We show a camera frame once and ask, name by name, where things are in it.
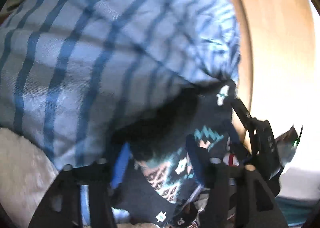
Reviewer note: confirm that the black patterned knit sweater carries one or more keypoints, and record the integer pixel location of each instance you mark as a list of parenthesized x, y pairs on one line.
[(159, 185)]

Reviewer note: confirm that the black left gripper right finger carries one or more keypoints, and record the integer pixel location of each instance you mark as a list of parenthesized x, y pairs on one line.
[(255, 204)]

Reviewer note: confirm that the white fluffy blanket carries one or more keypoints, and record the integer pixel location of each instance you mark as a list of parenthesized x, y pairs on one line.
[(26, 175)]

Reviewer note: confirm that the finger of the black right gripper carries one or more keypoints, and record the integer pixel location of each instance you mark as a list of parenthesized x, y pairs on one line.
[(244, 125)]

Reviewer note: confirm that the dark green curtain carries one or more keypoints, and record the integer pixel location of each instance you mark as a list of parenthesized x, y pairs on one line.
[(299, 213)]

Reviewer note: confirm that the blue striped blanket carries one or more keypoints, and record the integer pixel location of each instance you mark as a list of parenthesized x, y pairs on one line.
[(74, 71)]

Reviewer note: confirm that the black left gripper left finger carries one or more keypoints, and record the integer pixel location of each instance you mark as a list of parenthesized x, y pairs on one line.
[(81, 197)]

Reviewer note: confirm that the wooden headboard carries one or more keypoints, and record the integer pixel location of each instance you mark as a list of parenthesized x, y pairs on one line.
[(277, 48)]

